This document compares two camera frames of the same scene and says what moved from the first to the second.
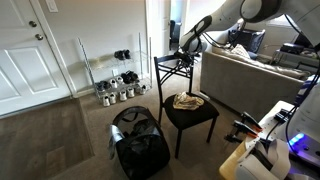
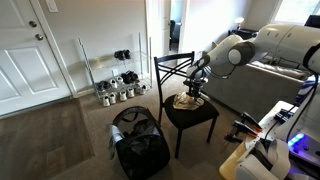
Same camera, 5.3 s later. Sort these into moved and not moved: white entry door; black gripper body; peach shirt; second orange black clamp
Moved: black gripper body
Not moved: white entry door; peach shirt; second orange black clamp
